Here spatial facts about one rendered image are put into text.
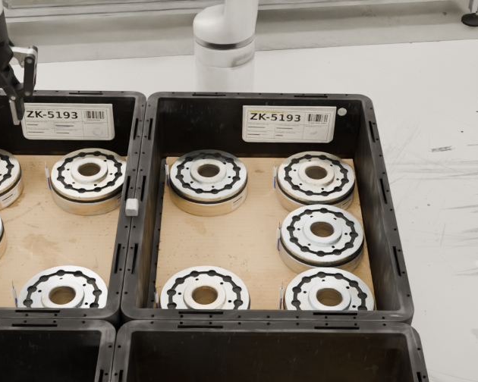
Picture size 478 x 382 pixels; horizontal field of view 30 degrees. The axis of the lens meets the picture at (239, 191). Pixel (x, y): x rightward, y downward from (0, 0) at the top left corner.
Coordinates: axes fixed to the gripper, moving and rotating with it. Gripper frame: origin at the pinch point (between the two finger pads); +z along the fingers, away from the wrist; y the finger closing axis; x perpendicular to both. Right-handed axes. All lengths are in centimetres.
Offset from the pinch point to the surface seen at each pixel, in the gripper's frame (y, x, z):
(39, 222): -5.4, 6.8, 12.6
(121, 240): -17.9, 20.0, 2.5
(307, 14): -56, -192, 98
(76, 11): 22, -169, 85
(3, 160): 0.6, -2.3, 9.8
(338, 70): -50, -49, 26
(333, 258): -42.1, 15.6, 9.5
